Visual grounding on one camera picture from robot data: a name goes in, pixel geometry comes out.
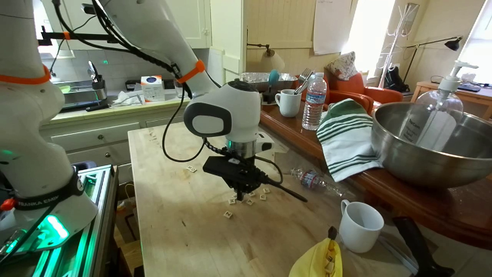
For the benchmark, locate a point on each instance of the letter tile N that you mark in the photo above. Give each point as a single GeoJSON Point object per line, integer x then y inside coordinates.
{"type": "Point", "coordinates": [227, 215]}

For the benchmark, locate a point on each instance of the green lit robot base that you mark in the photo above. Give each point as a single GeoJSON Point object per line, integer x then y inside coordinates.
{"type": "Point", "coordinates": [47, 249]}

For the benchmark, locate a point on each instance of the orange chair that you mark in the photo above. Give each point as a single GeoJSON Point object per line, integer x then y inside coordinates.
{"type": "Point", "coordinates": [369, 98]}

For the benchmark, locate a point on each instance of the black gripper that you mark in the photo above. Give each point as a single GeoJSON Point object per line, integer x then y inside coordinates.
{"type": "Point", "coordinates": [238, 175]}

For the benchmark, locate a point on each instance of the white mug on counter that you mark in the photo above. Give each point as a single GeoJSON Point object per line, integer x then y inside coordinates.
{"type": "Point", "coordinates": [287, 102]}

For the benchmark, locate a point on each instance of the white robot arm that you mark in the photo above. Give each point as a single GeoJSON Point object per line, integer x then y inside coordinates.
{"type": "Point", "coordinates": [37, 170]}

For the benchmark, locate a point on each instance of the green striped dish towel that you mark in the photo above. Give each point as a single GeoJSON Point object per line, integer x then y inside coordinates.
{"type": "Point", "coordinates": [344, 136]}

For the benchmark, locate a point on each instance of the upright plastic water bottle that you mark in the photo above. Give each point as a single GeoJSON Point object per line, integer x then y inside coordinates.
{"type": "Point", "coordinates": [313, 102]}

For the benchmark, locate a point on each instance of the clear soap pump bottle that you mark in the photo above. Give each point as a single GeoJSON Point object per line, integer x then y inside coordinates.
{"type": "Point", "coordinates": [435, 115]}

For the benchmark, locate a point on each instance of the black desk lamp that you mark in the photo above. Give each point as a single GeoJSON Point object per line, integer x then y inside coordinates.
{"type": "Point", "coordinates": [422, 50]}

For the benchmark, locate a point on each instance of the white ceramic mug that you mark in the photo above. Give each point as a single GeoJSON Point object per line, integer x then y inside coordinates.
{"type": "Point", "coordinates": [359, 225]}

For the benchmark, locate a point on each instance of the stainless steel mixing bowl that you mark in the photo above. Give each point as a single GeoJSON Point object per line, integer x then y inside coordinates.
{"type": "Point", "coordinates": [464, 159]}

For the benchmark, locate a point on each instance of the yellow banana-shaped bag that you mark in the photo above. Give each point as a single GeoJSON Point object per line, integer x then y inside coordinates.
{"type": "Point", "coordinates": [319, 261]}

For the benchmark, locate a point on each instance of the lying plastic water bottle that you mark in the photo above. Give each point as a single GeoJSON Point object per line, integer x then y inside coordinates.
{"type": "Point", "coordinates": [313, 182]}

